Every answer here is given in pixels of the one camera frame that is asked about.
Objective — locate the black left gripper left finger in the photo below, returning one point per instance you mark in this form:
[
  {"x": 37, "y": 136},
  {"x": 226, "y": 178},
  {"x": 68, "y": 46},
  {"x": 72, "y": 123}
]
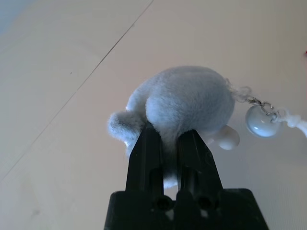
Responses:
[{"x": 146, "y": 163}]

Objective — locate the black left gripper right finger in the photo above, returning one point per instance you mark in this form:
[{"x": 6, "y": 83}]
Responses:
[{"x": 196, "y": 165}]

